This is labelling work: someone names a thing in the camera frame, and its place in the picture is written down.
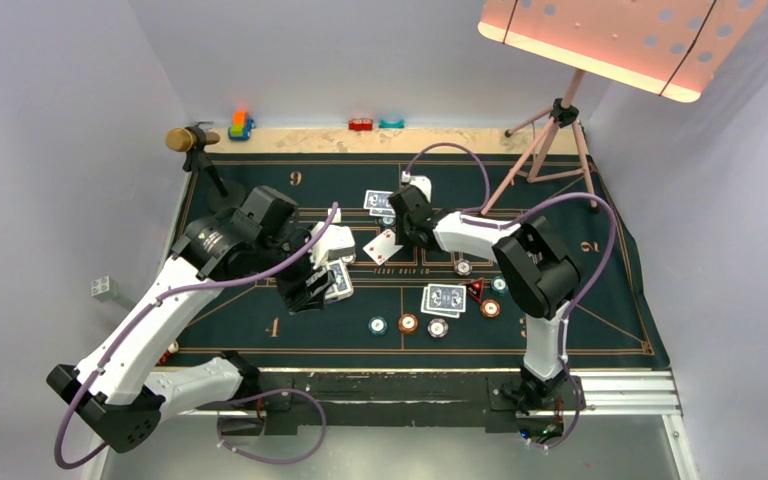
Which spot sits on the orange red chip stack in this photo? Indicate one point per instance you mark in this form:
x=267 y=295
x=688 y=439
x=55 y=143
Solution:
x=408 y=323

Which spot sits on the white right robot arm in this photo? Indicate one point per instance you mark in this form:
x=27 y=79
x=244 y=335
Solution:
x=540 y=274

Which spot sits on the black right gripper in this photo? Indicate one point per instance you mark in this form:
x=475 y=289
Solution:
x=404 y=236

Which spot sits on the pink blue chip stack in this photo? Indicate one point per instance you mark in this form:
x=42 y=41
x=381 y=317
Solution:
x=437 y=328

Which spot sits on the blue back playing card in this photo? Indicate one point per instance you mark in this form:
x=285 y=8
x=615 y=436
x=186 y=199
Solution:
x=383 y=212

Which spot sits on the grey lego brick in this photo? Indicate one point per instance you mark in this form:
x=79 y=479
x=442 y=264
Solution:
x=104 y=289

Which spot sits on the pink music stand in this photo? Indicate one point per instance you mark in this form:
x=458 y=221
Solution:
x=668 y=48

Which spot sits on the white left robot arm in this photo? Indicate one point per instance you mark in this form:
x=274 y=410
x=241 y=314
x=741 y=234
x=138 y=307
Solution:
x=116 y=389

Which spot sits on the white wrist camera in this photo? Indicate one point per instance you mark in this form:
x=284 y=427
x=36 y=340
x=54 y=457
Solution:
x=336 y=242
x=421 y=182

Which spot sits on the green blue chip stack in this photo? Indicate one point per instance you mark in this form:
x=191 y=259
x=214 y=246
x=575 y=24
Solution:
x=377 y=326

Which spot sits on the teal toy block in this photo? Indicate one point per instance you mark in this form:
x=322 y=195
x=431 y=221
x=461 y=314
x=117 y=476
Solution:
x=391 y=122

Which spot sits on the four of diamonds card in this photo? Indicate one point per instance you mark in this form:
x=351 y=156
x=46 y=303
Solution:
x=382 y=247

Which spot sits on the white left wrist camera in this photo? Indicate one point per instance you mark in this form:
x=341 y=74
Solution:
x=336 y=242

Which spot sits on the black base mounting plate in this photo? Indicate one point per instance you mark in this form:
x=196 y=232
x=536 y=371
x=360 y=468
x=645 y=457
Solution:
x=491 y=399

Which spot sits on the blue white card deck box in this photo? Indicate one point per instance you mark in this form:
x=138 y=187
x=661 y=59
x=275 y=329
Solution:
x=340 y=287

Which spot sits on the red black all-in triangle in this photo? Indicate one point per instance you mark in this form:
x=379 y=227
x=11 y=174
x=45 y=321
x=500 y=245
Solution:
x=475 y=289

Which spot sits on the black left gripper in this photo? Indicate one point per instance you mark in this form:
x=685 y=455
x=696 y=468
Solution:
x=298 y=294

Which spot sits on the dark green poker mat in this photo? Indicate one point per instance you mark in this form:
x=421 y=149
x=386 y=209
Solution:
x=611 y=327

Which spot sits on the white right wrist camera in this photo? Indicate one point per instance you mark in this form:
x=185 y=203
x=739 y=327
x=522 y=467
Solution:
x=421 y=182

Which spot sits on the orange green toy block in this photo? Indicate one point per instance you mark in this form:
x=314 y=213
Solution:
x=241 y=126

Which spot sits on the gold microphone on stand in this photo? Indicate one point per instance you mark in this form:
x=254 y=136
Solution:
x=192 y=141

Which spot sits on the red toy block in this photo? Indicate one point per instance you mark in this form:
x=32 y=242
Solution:
x=360 y=124

